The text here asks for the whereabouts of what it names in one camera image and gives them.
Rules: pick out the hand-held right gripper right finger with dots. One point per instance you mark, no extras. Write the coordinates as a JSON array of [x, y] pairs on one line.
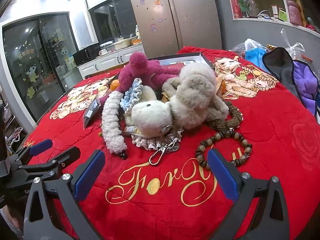
[[222, 177]]

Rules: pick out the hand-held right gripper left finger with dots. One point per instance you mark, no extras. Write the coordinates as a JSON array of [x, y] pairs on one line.
[[90, 177]]

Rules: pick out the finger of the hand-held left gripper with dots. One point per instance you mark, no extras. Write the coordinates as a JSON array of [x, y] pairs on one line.
[[40, 147], [65, 155]]

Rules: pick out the black packet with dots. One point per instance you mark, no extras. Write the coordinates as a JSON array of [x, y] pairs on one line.
[[91, 112]]

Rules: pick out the black box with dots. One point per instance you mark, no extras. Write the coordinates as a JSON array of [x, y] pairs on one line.
[[200, 56]]

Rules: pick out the red printed blanket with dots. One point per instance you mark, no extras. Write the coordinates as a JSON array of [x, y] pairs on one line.
[[175, 185]]

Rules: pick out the metal key clasp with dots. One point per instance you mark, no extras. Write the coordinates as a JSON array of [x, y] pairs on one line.
[[160, 152]]

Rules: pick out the glass sliding door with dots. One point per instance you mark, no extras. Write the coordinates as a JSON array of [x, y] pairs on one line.
[[37, 67]]

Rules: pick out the white plush toy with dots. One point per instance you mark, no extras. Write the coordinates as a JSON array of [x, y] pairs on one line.
[[150, 116]]

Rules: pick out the blue lace scrunchie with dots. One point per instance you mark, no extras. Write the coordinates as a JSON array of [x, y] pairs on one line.
[[130, 92]]

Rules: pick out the grey plush toy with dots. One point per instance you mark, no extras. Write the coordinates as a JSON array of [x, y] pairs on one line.
[[195, 90]]

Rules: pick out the gold patterned pouch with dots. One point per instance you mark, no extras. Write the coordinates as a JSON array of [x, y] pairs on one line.
[[166, 97]]

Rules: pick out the white kitchen cabinet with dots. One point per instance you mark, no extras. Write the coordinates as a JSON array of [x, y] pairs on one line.
[[110, 62]]

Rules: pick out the black microwave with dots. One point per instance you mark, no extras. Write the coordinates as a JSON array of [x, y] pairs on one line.
[[85, 53]]

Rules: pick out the white mug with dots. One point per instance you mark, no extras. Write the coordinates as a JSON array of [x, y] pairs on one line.
[[102, 52]]

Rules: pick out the magenta plush toy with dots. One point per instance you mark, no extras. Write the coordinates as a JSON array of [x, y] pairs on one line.
[[145, 72]]

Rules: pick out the cream pot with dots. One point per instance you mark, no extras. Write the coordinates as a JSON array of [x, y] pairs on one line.
[[121, 44]]

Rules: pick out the grey cloth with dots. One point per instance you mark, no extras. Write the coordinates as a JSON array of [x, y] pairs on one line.
[[282, 67]]

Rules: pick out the blue bag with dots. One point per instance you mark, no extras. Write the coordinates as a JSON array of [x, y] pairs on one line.
[[255, 56]]

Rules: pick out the purple cloth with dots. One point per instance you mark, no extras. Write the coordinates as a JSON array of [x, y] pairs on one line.
[[306, 82]]

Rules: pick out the crumpled plastic bag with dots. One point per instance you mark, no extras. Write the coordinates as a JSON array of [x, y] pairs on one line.
[[250, 45]]

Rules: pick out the dark kitchen window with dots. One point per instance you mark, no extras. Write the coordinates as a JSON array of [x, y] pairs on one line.
[[112, 20]]

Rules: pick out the clear knotted plastic bag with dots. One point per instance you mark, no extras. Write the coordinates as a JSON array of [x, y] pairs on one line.
[[292, 48]]

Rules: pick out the beige double-door refrigerator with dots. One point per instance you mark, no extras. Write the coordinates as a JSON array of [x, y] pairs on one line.
[[175, 17]]

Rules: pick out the green box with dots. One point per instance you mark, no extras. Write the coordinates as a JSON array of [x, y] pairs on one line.
[[282, 15]]

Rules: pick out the red carton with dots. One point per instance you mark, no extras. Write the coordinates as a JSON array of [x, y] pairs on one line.
[[235, 3]]

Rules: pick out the white wall shelf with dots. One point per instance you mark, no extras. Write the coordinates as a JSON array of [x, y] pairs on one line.
[[262, 21]]

